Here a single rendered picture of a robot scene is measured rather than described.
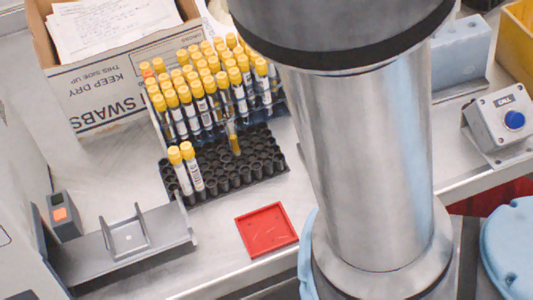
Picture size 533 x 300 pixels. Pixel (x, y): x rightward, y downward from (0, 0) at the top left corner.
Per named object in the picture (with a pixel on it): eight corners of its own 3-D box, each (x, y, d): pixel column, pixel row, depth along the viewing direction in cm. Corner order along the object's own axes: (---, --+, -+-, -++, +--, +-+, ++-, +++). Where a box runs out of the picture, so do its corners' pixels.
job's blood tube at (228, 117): (236, 167, 98) (224, 120, 90) (233, 160, 99) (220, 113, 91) (245, 163, 98) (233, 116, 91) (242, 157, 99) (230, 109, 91)
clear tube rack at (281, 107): (167, 162, 101) (155, 129, 95) (151, 119, 107) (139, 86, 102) (294, 115, 104) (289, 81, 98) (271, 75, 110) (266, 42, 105)
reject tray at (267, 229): (251, 260, 88) (250, 257, 87) (234, 221, 92) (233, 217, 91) (299, 241, 89) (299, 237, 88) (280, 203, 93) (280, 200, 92)
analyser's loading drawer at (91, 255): (44, 304, 85) (27, 283, 81) (36, 263, 89) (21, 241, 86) (197, 244, 88) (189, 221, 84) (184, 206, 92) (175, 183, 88)
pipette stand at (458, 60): (426, 106, 101) (430, 55, 94) (407, 77, 106) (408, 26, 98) (489, 87, 102) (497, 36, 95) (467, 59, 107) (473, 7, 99)
